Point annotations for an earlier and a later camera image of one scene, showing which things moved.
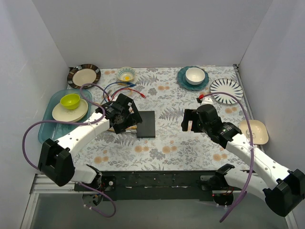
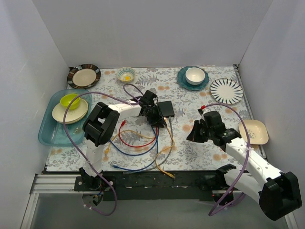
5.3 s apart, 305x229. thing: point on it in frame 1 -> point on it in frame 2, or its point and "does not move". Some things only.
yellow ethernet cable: [133, 127] -> [170, 175]
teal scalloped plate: [183, 82] does not move
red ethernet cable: [143, 95] -> [122, 124]
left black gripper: [130, 114] -> [156, 117]
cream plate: [59, 113] does not move
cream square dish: [259, 131] does not move
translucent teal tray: [54, 131] does not move
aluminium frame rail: [42, 184] does not move
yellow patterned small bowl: [126, 74] does not move
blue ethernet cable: [131, 85] -> [139, 151]
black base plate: [151, 185] does not move
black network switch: [147, 128] -> [167, 109]
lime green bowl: [70, 101] does not move
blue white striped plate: [228, 86] does not move
